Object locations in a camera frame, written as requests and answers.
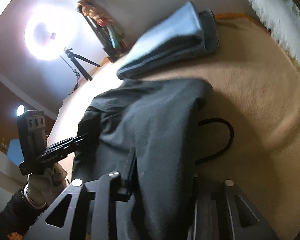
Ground green white striped throw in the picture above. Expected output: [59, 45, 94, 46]
[247, 0, 300, 65]

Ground white clip desk lamp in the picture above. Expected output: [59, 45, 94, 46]
[17, 105, 25, 117]

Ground dark grey pants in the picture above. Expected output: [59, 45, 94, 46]
[72, 79, 212, 239]

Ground black mini tripod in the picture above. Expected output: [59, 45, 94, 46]
[64, 48, 100, 81]

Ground orange floral bed sheet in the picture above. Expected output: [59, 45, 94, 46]
[215, 12, 300, 72]

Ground black tripod cable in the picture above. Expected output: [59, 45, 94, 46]
[59, 55, 81, 95]

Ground left forearm dark sleeve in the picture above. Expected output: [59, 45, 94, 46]
[0, 186, 48, 239]

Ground folded light blue cloth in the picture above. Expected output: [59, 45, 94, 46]
[116, 2, 220, 80]

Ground tan blanket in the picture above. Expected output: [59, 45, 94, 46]
[50, 17, 300, 240]

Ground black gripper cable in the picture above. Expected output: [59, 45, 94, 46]
[194, 117, 235, 167]

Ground left hand white glove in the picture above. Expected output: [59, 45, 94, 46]
[24, 163, 68, 210]

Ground bright ring light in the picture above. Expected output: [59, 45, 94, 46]
[24, 2, 77, 61]

